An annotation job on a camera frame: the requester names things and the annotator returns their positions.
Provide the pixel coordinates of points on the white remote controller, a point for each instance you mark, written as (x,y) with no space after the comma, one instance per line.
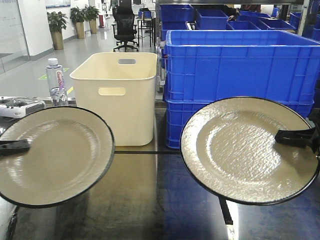
(19,107)

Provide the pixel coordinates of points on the potted plant gold pot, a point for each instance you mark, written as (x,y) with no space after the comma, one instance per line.
(57,21)

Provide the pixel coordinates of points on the upper blue crate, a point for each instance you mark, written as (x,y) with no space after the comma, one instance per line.
(209,65)

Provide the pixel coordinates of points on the black mesh office chair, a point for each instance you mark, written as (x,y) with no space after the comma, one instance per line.
(124,30)

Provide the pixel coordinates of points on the lower blue crate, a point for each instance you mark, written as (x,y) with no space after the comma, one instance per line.
(178,112)

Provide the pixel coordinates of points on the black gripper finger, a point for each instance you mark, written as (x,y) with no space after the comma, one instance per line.
(13,147)
(299,138)

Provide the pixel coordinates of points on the blue crate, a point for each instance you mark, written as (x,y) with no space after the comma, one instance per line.
(178,112)
(209,65)

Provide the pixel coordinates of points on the cream plastic bin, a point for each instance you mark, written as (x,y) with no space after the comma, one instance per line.
(120,87)

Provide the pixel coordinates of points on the beige plate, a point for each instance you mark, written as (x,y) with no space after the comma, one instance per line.
(229,147)
(70,150)

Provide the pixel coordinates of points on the clear water bottle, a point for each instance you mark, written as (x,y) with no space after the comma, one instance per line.
(56,83)

